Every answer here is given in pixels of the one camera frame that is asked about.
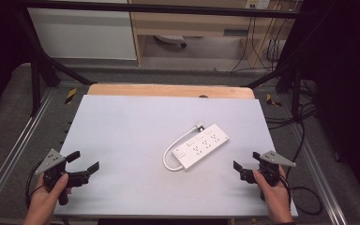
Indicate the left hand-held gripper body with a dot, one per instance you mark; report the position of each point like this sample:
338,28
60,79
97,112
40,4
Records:
50,162

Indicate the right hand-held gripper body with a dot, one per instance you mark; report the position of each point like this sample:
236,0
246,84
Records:
273,159

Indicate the white power strip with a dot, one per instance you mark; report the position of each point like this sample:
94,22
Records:
201,146

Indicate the person's right hand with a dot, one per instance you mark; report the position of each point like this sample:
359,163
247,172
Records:
274,195

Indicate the person's left hand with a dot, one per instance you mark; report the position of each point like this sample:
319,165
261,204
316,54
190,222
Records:
43,201

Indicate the white board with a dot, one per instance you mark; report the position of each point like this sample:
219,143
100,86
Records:
122,140

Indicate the wooden table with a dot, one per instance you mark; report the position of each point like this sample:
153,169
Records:
168,91

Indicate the white cabinet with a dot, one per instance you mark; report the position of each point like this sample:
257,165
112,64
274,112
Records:
81,34

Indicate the white chair base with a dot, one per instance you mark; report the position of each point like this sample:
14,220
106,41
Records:
172,39

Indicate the light wooden desk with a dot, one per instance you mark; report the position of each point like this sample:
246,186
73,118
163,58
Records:
193,25

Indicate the aluminium floor rail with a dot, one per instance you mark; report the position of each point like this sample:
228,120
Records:
320,168
12,151

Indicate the white wall socket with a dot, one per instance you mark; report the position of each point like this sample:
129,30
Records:
257,3

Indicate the black metal frame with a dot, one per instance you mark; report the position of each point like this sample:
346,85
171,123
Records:
168,10

